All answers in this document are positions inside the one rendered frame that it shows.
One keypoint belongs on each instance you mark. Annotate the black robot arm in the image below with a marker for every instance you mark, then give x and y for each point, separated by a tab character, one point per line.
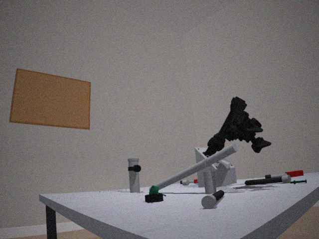
227	131

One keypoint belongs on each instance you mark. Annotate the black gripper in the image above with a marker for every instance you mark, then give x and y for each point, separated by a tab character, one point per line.
245	131

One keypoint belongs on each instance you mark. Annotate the grey cylindrical post with cap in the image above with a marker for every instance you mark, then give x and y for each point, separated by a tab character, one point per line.
134	176

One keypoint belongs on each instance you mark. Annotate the long grey tube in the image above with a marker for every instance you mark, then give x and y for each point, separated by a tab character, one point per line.
198	166

